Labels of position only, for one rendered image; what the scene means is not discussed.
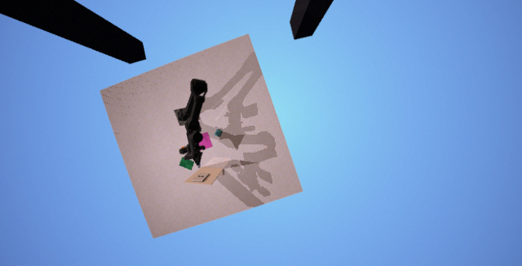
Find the magenta flat square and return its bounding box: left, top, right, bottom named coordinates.
left=199, top=132, right=212, bottom=149

